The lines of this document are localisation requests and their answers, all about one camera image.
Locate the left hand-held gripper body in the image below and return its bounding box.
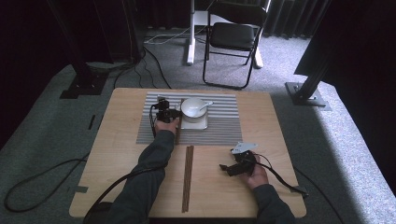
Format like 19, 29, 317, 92
151, 98, 176, 124

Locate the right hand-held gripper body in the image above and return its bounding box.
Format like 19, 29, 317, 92
231, 142, 259, 176

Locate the brown wooden chopstick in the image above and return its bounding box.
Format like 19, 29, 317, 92
181, 145, 191, 214
175, 98, 185, 146
184, 145, 195, 213

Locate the person's left hand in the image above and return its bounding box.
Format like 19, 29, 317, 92
153, 118, 181, 135

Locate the person's right hand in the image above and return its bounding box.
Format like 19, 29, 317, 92
239, 153, 271, 190

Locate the white bowl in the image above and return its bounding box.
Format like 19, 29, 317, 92
180, 97, 206, 119

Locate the white square plate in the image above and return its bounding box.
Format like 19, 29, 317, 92
174, 102, 209, 131

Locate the white spoon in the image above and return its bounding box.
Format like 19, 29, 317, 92
188, 101, 215, 112

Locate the grey striped placemat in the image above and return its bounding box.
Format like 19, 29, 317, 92
135, 91, 243, 147

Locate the black metal stand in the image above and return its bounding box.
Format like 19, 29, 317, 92
46, 0, 108, 100

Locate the black stand with grey base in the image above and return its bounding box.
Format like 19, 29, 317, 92
284, 55, 332, 108

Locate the black folding chair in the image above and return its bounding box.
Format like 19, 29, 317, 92
202, 0, 269, 91

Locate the grey tape piece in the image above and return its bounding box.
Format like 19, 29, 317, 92
67, 185, 90, 194

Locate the dark curtain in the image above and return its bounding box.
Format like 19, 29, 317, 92
136, 0, 332, 39

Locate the right hand-held gripper cable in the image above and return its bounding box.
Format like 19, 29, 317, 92
253, 152, 309, 198

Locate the hand-held gripper cable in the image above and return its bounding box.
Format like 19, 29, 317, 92
253, 152, 309, 198
83, 103, 167, 224

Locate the white desk frame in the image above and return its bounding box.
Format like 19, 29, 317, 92
186, 0, 272, 69

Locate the white floor cable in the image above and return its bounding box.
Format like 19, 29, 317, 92
144, 26, 208, 45

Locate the left hand-held gripper cable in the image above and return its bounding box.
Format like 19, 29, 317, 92
83, 103, 167, 224

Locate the thin black floor cable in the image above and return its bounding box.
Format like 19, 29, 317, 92
292, 166, 345, 224

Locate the black floor cable loop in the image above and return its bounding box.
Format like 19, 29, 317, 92
3, 152, 92, 214

